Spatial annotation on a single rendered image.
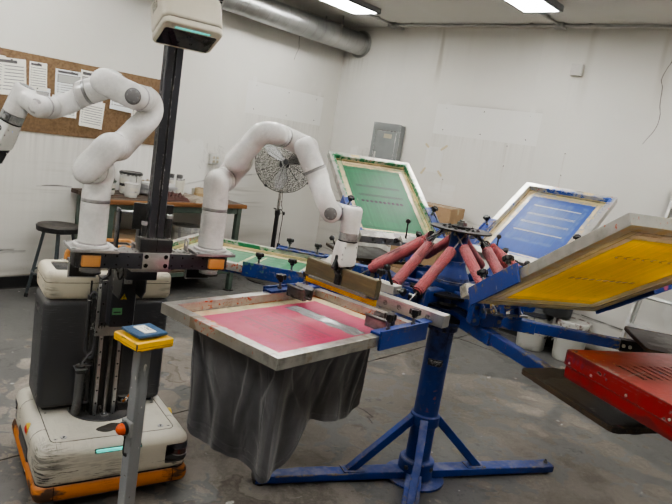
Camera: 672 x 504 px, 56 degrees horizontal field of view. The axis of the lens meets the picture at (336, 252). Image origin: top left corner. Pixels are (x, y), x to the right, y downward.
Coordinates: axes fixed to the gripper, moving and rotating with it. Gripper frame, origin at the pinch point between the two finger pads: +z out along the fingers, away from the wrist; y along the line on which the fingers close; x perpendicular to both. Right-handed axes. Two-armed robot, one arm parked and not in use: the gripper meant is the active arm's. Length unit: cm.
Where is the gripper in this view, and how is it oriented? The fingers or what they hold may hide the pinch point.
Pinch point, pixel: (341, 279)
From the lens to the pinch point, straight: 242.4
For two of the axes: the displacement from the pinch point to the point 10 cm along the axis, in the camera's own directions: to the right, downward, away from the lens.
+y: -6.5, 0.2, -7.6
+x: 7.4, 2.4, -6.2
